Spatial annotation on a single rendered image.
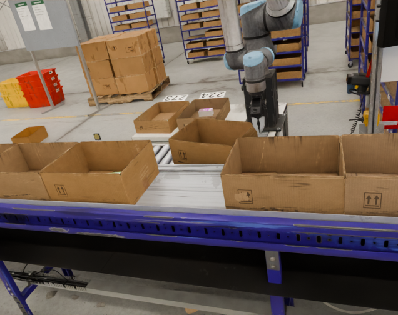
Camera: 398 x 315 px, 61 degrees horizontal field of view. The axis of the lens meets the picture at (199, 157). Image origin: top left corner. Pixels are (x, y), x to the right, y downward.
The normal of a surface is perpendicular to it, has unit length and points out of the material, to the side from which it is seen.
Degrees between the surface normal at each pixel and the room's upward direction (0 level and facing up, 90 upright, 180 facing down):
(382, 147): 89
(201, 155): 90
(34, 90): 94
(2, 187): 91
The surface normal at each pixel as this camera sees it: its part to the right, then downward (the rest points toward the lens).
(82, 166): 0.94, -0.01
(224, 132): -0.52, 0.46
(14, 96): -0.29, 0.54
